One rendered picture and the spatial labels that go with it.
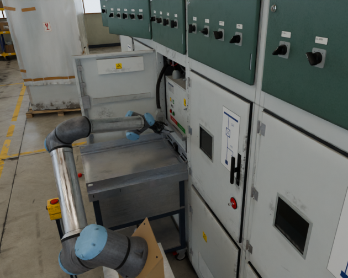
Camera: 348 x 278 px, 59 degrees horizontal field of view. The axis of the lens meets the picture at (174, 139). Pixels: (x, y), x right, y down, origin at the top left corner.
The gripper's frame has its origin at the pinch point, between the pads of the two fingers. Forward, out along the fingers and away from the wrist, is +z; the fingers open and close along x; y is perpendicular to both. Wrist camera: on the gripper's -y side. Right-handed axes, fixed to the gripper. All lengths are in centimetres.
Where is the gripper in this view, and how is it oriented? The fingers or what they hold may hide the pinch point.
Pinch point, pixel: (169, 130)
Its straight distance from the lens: 234.9
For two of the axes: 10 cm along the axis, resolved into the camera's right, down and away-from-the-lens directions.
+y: 3.4, 4.0, -8.5
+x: 4.4, -8.7, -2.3
